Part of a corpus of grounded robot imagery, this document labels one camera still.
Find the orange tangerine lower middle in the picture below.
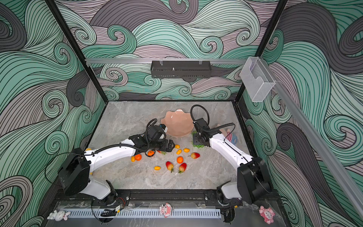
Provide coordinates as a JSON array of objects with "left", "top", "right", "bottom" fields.
[{"left": 135, "top": 154, "right": 142, "bottom": 161}]

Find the orange tangerine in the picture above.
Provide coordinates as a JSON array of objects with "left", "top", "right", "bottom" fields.
[
  {"left": 135, "top": 154, "right": 142, "bottom": 161},
  {"left": 177, "top": 157, "right": 184, "bottom": 164},
  {"left": 146, "top": 150, "right": 155, "bottom": 157}
]

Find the orange tangerine right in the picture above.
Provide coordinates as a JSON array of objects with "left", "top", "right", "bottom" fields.
[{"left": 177, "top": 157, "right": 184, "bottom": 164}]

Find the aluminium rail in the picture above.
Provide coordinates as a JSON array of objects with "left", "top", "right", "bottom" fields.
[
  {"left": 257, "top": 57, "right": 363, "bottom": 218},
  {"left": 85, "top": 58, "right": 247, "bottom": 65}
]

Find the black corner frame post left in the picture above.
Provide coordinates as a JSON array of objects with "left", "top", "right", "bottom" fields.
[{"left": 45, "top": 0, "right": 108, "bottom": 105}]

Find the boy plush doll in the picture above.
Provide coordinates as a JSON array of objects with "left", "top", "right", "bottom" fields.
[{"left": 220, "top": 128, "right": 238, "bottom": 145}]

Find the clear plastic wall box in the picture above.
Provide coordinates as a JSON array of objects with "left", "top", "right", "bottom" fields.
[{"left": 240, "top": 57, "right": 276, "bottom": 102}]

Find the black wall shelf tray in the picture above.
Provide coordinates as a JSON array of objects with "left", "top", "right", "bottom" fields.
[{"left": 150, "top": 61, "right": 212, "bottom": 81}]

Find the pink pig figurine centre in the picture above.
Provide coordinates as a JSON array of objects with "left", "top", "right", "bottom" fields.
[{"left": 159, "top": 203, "right": 173, "bottom": 218}]

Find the pink scalloped fruit bowl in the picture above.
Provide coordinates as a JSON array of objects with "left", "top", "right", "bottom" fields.
[{"left": 161, "top": 109, "right": 194, "bottom": 138}]

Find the black corner frame post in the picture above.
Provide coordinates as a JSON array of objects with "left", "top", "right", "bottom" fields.
[
  {"left": 235, "top": 1, "right": 287, "bottom": 103},
  {"left": 45, "top": 0, "right": 108, "bottom": 105}
]

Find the pink plush toy right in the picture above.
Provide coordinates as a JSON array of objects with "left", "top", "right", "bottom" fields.
[{"left": 259, "top": 206, "right": 276, "bottom": 224}]

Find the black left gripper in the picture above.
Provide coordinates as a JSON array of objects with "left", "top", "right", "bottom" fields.
[{"left": 148, "top": 139, "right": 176, "bottom": 152}]

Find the black corner frame post right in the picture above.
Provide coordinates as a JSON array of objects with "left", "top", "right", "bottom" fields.
[{"left": 235, "top": 1, "right": 287, "bottom": 103}]

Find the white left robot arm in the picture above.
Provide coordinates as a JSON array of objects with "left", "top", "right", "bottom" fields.
[{"left": 58, "top": 124, "right": 175, "bottom": 205}]

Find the white cable duct strip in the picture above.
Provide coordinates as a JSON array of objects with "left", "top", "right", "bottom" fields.
[{"left": 65, "top": 208, "right": 222, "bottom": 219}]

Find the green grape bunch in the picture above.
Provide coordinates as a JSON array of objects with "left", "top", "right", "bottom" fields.
[{"left": 192, "top": 131, "right": 205, "bottom": 148}]

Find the aluminium rail right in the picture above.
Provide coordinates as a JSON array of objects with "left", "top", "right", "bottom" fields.
[{"left": 257, "top": 57, "right": 363, "bottom": 218}]

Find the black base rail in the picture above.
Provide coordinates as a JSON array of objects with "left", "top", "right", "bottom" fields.
[{"left": 55, "top": 189, "right": 277, "bottom": 207}]

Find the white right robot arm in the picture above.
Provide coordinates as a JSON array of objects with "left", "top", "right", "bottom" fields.
[{"left": 193, "top": 118, "right": 272, "bottom": 206}]

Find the aluminium rail back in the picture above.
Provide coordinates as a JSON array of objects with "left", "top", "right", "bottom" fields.
[{"left": 85, "top": 58, "right": 247, "bottom": 65}]

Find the orange tangerine far left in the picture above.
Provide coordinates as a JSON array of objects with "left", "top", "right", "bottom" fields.
[{"left": 146, "top": 150, "right": 155, "bottom": 157}]

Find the white bunny toy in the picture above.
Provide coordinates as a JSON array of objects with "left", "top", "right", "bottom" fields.
[{"left": 47, "top": 211, "right": 71, "bottom": 221}]

